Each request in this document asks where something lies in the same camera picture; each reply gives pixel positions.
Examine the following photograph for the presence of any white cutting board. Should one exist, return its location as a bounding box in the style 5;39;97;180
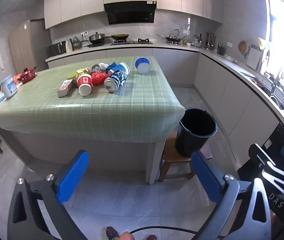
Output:
246;45;263;70

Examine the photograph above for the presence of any blue patterned paper cup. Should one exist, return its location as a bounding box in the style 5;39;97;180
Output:
114;62;130;79

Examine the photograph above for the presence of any round bamboo trivet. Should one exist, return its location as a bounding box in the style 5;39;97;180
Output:
238;40;250;53

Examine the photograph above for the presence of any blue cloth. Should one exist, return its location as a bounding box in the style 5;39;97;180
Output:
106;62;119;77

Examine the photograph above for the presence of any wooden stool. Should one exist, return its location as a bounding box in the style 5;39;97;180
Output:
158;130;213;183

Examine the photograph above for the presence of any chrome faucet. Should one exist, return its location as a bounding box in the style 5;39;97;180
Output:
262;71;282;93

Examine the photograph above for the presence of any green checked tablecloth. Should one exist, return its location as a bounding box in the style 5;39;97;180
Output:
0;56;185;145

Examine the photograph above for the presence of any wok with arched handle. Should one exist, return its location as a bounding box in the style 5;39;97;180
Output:
156;29;183;44

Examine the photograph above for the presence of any black range hood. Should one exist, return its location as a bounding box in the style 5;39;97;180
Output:
103;0;157;25

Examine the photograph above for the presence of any black microwave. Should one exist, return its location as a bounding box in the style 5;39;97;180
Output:
48;42;66;57

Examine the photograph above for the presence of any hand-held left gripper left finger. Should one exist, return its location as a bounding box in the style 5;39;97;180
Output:
7;150;90;240

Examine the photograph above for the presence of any black bucket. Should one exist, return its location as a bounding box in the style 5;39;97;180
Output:
175;108;218;158

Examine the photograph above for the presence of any red plastic bag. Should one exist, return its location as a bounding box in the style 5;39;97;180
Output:
91;71;109;85

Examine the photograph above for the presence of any grey kitchen counter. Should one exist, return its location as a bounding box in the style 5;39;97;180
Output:
45;44;284;170

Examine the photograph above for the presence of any black dishwasher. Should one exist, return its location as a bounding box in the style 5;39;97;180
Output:
237;122;284;180

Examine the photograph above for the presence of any red paper cup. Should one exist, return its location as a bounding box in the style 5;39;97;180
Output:
76;74;93;96

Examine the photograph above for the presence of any lidded cooking pot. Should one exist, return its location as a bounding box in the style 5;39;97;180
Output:
89;32;106;44

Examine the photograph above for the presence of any utensil holder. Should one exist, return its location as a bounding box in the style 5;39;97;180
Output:
205;32;216;50

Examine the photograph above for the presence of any blue beer can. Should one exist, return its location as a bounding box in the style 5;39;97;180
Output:
104;70;129;93

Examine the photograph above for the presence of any green ceramic jar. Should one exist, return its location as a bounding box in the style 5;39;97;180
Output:
72;35;83;49

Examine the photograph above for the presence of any person's left shoe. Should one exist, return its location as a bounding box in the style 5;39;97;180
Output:
106;226;120;240

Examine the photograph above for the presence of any beige refrigerator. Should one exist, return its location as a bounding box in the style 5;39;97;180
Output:
9;19;51;74

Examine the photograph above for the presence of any yellow wrapper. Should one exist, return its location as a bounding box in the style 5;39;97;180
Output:
67;68;91;80

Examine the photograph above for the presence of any gas stove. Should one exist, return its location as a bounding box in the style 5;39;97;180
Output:
86;39;154;48

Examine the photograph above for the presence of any cardboard snack box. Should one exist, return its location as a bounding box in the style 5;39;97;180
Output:
58;79;79;98

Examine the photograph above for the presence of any frying pan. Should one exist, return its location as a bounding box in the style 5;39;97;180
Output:
104;34;130;41

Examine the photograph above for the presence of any blue paper bowl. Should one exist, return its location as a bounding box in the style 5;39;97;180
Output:
135;57;151;75

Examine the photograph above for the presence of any kitchen sink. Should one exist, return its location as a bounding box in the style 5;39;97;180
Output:
240;71;284;110

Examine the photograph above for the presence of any red pot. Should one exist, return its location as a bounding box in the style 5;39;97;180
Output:
14;67;37;84

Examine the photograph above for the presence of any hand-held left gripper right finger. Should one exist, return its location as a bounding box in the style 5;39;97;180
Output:
191;152;272;240

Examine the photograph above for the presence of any yellow cloth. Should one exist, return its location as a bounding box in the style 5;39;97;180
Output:
257;37;270;50

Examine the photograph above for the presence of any white table appliance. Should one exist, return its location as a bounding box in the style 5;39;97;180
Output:
0;75;18;98

